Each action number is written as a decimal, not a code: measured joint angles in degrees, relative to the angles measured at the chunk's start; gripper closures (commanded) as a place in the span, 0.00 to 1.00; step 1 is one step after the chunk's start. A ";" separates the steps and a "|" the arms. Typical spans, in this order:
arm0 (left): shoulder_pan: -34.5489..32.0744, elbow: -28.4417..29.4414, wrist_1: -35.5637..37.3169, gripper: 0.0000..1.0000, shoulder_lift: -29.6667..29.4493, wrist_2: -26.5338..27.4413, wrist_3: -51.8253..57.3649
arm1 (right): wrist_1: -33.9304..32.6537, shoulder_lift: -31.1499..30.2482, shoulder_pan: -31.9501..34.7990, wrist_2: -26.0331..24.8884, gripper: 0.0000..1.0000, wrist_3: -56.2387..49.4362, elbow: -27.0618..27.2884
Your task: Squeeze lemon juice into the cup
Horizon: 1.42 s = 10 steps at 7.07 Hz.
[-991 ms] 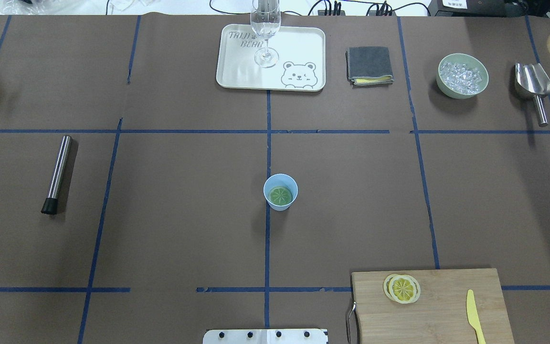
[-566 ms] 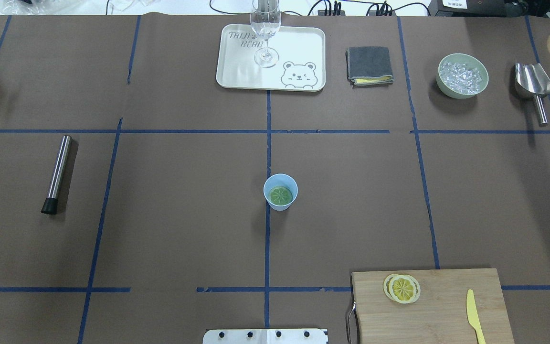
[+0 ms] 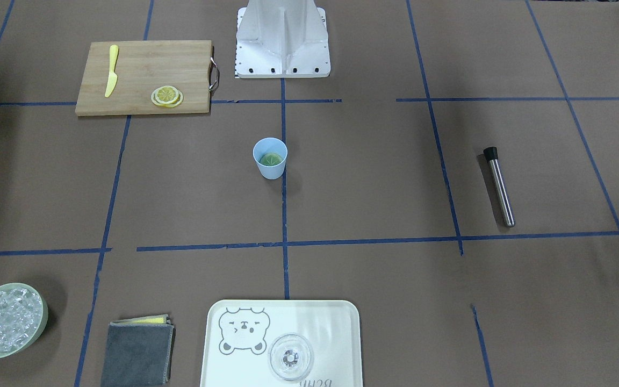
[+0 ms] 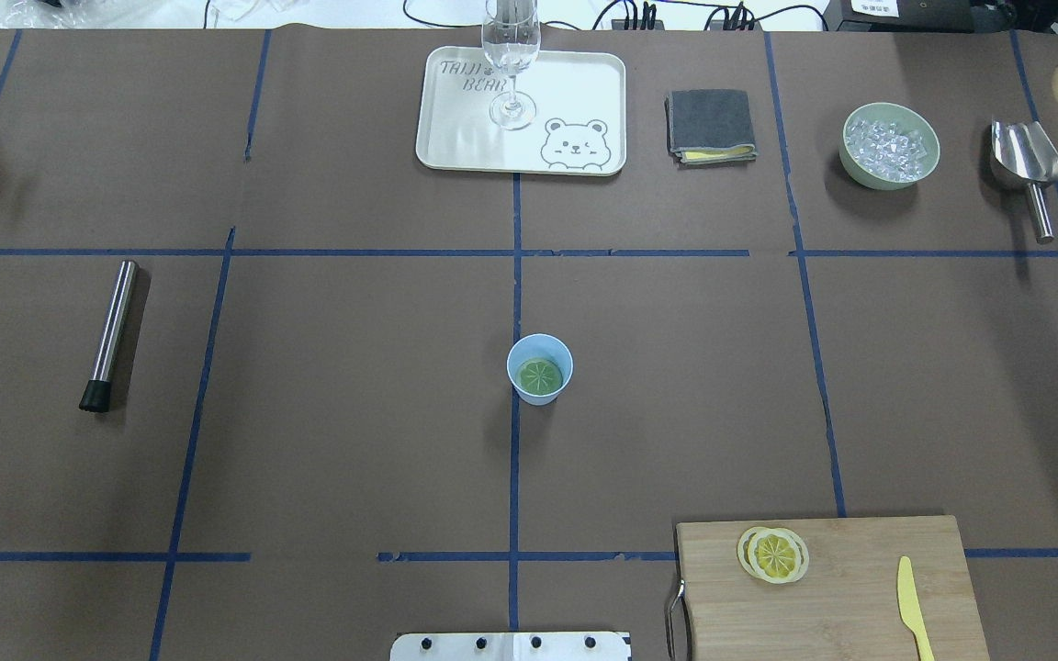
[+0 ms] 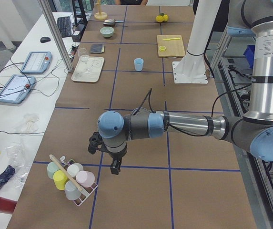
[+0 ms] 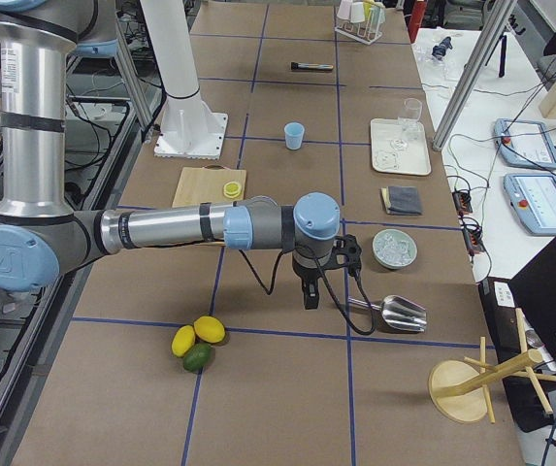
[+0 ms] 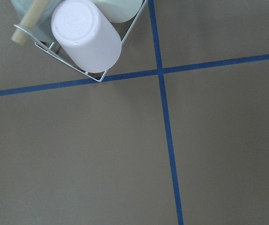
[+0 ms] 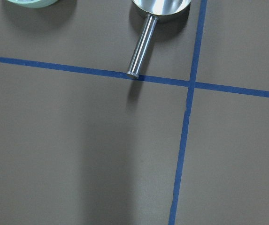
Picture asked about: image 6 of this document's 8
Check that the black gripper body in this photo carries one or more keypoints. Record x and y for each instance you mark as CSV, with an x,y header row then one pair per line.
x,y
307,276

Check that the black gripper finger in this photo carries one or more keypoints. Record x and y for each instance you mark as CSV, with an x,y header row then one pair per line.
x,y
310,295

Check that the yellow lemon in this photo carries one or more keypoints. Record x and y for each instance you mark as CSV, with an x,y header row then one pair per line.
x,y
183,341
209,329

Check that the lemon slices on board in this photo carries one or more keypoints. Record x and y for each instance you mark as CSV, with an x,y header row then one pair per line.
x,y
232,189

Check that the light blue plastic cup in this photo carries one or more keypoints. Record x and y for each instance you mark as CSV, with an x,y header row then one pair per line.
x,y
293,135

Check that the pale pink plastic cup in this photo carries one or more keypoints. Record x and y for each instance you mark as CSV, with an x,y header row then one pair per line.
x,y
344,10

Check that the white plastic cup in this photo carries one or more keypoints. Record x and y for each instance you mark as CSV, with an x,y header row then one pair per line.
x,y
357,13

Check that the pale green plastic cup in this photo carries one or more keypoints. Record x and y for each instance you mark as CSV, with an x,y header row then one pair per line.
x,y
374,14

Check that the green bowl of ice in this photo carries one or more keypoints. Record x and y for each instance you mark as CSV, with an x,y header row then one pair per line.
x,y
394,249

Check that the steel ice scoop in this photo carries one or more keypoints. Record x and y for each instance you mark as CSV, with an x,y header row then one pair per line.
x,y
397,314

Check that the grey folded cloth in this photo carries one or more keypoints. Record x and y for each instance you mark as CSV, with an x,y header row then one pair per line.
x,y
401,200

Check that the wooden cutting board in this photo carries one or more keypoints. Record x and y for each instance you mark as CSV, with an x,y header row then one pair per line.
x,y
200,185

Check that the green lime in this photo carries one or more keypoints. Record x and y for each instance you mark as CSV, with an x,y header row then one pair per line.
x,y
197,357

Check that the cream bear tray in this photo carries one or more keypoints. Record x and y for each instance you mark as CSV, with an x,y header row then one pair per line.
x,y
414,160

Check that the wooden mug tree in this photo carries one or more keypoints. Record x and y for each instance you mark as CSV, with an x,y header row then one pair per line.
x,y
460,388

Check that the clear wine glass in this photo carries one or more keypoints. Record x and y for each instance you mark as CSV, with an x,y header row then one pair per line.
x,y
408,119

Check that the black laptop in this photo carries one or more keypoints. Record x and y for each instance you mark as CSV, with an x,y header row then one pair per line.
x,y
533,290

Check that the blue teach pendant near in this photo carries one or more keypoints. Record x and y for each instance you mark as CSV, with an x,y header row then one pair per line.
x,y
533,198

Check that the blue teach pendant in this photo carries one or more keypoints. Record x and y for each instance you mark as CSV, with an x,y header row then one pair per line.
x,y
524,143
533,198

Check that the blue teach pendant far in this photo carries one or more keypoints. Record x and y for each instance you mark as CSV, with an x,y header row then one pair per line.
x,y
524,143

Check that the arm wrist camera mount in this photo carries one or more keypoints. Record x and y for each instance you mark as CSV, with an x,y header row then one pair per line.
x,y
346,254

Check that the white wire cup rack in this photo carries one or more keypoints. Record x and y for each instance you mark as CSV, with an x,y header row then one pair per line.
x,y
358,32

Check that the aluminium frame post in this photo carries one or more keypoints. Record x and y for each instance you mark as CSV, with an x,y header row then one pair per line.
x,y
493,28

